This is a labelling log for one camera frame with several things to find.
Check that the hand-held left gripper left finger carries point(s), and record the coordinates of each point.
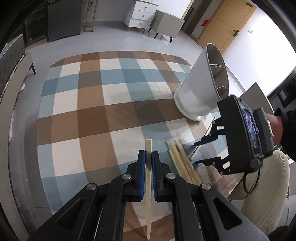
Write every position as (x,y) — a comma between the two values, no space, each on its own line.
(141,171)

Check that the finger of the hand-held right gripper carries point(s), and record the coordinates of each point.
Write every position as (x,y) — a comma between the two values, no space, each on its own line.
(208,139)
(210,161)

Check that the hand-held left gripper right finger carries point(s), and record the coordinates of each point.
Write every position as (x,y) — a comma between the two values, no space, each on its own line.
(154,171)

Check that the light wooden chopstick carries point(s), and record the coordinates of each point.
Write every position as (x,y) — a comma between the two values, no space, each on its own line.
(195,153)
(149,208)

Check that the pile of wooden chopsticks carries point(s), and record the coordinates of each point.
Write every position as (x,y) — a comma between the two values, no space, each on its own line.
(182,162)

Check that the white utensil holder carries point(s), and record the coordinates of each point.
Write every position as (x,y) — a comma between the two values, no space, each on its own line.
(196,92)

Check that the person's right forearm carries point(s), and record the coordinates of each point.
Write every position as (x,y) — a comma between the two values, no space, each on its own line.
(289,134)

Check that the person's right hand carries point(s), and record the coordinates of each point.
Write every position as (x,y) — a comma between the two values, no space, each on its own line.
(276,129)

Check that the black cabinet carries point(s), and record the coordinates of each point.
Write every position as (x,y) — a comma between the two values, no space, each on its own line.
(286,92)

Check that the person's beige trouser leg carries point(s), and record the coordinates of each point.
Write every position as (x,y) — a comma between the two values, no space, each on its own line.
(266,197)

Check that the checked tablecloth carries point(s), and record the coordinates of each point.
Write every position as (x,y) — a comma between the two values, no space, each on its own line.
(92,115)

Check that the wooden door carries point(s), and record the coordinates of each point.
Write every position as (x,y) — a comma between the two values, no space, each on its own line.
(222,27)

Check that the grey nightstand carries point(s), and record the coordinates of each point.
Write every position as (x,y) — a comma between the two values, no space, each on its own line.
(161,23)

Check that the white dressing table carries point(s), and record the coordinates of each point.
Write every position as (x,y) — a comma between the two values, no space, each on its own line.
(141,16)

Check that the dark grey fridge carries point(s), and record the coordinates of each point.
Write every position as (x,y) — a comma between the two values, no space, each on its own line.
(62,20)

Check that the dark glass cabinet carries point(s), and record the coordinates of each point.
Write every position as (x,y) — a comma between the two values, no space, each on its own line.
(34,30)

